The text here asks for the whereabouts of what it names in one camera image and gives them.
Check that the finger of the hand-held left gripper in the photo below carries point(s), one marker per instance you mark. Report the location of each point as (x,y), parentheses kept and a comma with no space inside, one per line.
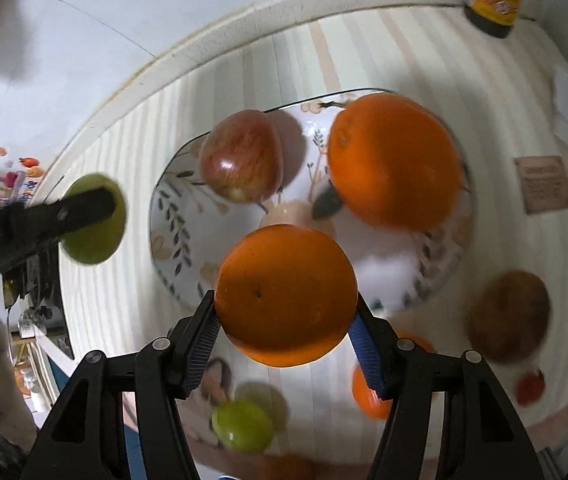
(64,215)

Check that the brown kiwi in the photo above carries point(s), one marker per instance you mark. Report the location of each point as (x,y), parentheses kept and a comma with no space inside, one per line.
(509,315)

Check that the striped tablecloth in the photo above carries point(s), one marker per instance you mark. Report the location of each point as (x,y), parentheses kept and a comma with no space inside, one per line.
(114,285)

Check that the small tangerine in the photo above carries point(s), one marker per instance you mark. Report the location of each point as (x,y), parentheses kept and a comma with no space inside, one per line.
(366,402)

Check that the colourful printed sheet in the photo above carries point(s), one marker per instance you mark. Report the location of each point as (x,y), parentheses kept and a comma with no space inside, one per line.
(6,180)

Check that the brown card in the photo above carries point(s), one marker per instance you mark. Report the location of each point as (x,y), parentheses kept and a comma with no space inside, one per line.
(544,185)

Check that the white round table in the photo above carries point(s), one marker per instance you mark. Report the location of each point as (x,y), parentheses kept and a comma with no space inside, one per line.
(164,60)

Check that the floral white bowl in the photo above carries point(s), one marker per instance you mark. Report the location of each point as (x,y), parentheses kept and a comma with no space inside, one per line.
(389,265)

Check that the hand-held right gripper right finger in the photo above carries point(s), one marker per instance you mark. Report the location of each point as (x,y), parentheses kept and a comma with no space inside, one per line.
(368,360)

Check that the small red fruit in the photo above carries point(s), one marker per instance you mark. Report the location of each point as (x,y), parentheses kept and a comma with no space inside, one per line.
(530,386)

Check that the large orange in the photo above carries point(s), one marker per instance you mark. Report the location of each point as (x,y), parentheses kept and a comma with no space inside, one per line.
(286,295)
(396,160)

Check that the red apple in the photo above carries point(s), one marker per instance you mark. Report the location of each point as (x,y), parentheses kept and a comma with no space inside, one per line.
(241,155)

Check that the small green fruit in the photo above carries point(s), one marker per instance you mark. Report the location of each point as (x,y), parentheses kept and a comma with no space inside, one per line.
(243,426)

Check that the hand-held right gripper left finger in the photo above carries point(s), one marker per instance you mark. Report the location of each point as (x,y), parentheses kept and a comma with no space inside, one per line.
(199,350)

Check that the green apple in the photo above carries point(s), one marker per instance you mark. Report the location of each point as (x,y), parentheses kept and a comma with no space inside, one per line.
(96,242)

